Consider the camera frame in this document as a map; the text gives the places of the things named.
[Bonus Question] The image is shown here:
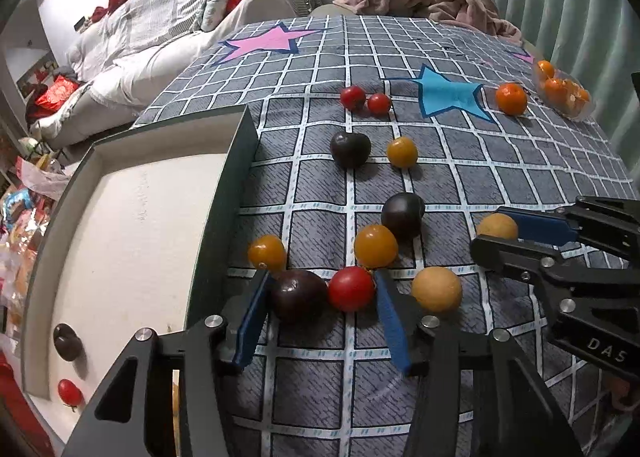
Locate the red gift bag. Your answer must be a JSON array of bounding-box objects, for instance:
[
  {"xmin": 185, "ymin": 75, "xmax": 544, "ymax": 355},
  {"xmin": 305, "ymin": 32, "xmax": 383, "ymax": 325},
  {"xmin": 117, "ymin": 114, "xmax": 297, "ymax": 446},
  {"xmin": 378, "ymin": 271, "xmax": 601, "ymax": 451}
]
[{"xmin": 35, "ymin": 76, "xmax": 81, "ymax": 112}]

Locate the white sofa cover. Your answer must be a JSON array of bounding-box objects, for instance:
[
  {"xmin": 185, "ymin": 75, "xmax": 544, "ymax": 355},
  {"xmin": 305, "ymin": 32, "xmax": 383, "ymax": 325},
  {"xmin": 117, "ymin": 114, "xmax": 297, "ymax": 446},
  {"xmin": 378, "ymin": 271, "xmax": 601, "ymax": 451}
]
[{"xmin": 29, "ymin": 0, "xmax": 301, "ymax": 150}]

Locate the clear plastic fruit container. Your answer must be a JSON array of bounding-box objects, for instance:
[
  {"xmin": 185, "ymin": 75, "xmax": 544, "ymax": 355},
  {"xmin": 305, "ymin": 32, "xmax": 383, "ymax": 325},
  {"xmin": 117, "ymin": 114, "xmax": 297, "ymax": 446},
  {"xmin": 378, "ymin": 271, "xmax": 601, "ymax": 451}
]
[{"xmin": 532, "ymin": 60, "xmax": 597, "ymax": 122}]

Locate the tan round longan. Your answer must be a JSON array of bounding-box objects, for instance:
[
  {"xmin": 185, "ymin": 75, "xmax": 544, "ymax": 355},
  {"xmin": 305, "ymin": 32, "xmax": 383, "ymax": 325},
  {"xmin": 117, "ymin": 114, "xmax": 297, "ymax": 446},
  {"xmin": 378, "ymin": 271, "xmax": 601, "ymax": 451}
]
[
  {"xmin": 411, "ymin": 266, "xmax": 463, "ymax": 314},
  {"xmin": 476, "ymin": 213, "xmax": 519, "ymax": 241}
]

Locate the checked blanket with stars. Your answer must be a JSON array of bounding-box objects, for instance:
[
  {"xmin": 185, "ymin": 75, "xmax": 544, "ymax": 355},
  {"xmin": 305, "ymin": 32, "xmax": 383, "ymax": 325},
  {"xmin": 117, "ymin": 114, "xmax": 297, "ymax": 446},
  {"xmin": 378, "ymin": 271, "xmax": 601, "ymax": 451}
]
[{"xmin": 131, "ymin": 16, "xmax": 632, "ymax": 457}]

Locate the pile of snack packets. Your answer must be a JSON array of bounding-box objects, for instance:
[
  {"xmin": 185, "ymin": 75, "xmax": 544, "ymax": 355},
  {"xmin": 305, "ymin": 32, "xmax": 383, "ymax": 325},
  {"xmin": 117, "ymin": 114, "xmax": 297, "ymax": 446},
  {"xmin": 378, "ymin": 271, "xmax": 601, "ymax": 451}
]
[{"xmin": 0, "ymin": 182, "xmax": 57, "ymax": 338}]

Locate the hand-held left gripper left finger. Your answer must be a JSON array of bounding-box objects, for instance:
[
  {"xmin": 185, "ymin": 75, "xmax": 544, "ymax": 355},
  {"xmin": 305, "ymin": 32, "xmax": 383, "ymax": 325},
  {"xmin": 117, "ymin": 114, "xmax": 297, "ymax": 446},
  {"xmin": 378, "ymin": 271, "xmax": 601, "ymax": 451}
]
[{"xmin": 62, "ymin": 269, "xmax": 275, "ymax": 457}]

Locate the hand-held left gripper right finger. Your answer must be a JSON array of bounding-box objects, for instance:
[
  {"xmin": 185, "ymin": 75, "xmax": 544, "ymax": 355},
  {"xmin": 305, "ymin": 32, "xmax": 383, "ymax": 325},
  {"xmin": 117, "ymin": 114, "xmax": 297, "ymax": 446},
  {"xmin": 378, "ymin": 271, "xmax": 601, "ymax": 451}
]
[{"xmin": 374, "ymin": 270, "xmax": 583, "ymax": 457}]

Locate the dark purple plum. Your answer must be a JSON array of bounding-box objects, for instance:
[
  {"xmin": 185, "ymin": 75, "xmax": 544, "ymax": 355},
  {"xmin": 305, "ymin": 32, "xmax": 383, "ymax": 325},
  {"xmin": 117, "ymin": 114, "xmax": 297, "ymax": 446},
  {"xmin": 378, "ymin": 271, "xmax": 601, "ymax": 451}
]
[
  {"xmin": 53, "ymin": 323, "xmax": 84, "ymax": 363},
  {"xmin": 329, "ymin": 131, "xmax": 372, "ymax": 170},
  {"xmin": 381, "ymin": 192, "xmax": 426, "ymax": 241},
  {"xmin": 270, "ymin": 269, "xmax": 329, "ymax": 324}
]

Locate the dark-rimmed white tray box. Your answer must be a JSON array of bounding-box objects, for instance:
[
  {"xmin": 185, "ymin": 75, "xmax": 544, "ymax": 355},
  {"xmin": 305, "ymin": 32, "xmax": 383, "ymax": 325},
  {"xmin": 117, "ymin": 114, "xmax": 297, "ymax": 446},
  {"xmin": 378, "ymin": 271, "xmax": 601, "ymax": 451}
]
[{"xmin": 20, "ymin": 105, "xmax": 259, "ymax": 433}]

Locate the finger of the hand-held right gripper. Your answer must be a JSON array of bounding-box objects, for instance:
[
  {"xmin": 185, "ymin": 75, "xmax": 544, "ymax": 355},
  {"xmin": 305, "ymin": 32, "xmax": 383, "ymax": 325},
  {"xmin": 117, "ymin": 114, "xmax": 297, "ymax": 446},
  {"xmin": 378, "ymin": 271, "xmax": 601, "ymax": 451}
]
[
  {"xmin": 469, "ymin": 234, "xmax": 640, "ymax": 319},
  {"xmin": 495, "ymin": 196, "xmax": 640, "ymax": 263}
]

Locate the pale green curtain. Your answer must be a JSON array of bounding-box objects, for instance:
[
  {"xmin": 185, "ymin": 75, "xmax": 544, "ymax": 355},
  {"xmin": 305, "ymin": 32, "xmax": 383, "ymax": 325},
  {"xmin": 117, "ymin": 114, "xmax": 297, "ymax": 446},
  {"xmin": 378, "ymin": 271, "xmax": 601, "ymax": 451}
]
[{"xmin": 457, "ymin": 0, "xmax": 640, "ymax": 148}]

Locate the yellow cherry tomato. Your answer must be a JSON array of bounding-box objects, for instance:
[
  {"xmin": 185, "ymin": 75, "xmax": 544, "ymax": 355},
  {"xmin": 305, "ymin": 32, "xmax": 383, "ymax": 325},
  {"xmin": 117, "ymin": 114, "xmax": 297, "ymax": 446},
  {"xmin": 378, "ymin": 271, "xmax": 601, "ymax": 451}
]
[
  {"xmin": 248, "ymin": 235, "xmax": 287, "ymax": 272},
  {"xmin": 386, "ymin": 136, "xmax": 419, "ymax": 168},
  {"xmin": 354, "ymin": 224, "xmax": 399, "ymax": 269}
]

